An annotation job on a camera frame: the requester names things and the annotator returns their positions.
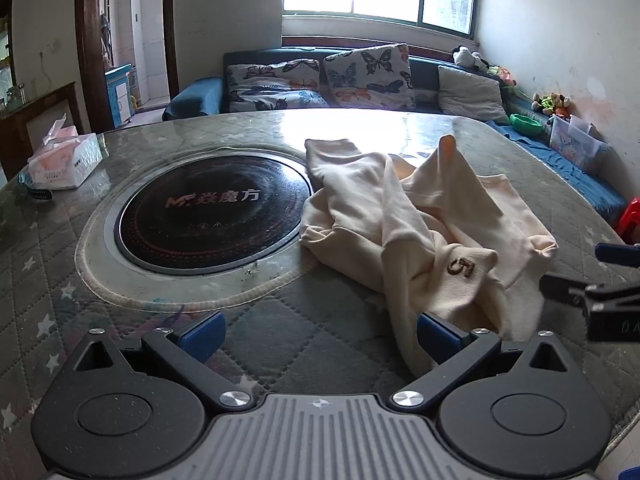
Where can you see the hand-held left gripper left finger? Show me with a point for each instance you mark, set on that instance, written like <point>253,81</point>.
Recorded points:
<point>202,336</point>

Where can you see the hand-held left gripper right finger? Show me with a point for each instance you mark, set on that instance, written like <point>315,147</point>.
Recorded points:
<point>437,341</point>

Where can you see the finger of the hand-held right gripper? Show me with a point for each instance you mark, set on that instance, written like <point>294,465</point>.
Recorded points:
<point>617,253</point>
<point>562,287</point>

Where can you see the cream towel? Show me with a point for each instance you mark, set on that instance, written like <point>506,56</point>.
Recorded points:
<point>425,220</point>

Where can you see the hanging clothes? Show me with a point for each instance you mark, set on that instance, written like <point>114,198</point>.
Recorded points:
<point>105,32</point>

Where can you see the red plastic stool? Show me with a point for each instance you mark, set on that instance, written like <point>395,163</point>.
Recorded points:
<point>630,220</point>

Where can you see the blue sofa throw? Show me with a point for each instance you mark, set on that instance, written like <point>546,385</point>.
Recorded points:
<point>570,175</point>

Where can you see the clear plastic storage box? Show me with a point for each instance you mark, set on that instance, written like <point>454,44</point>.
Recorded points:
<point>575,140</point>

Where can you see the round black induction cooktop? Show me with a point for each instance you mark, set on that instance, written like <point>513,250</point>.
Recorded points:
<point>200,210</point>

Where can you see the green bowl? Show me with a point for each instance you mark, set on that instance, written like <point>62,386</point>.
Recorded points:
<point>525,122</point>

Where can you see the group of small plush toys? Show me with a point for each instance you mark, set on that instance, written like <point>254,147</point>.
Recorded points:
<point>550,104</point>

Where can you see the pink and green toy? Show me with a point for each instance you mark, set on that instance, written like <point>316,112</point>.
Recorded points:
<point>502,75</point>

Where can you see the grey pillow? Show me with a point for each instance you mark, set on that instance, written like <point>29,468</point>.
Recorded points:
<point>470,92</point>

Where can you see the pink and white tissue pack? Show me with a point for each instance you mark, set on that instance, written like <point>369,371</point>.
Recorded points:
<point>65,157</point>

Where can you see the panda plush toy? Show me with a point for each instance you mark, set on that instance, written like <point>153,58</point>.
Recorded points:
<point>467,57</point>

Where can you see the blue corner sofa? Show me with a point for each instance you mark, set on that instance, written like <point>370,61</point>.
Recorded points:
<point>425,80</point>

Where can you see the bluish butterfly print pillow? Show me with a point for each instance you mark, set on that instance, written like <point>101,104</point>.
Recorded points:
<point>280,99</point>

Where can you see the blue white box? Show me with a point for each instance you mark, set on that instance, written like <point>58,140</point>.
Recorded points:
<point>119,95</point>

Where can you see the dark wooden sideboard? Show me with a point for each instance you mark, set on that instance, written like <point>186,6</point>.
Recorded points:
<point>22,125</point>

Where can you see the dark wooden door frame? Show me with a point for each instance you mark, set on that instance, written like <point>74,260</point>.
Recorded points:
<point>87,50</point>

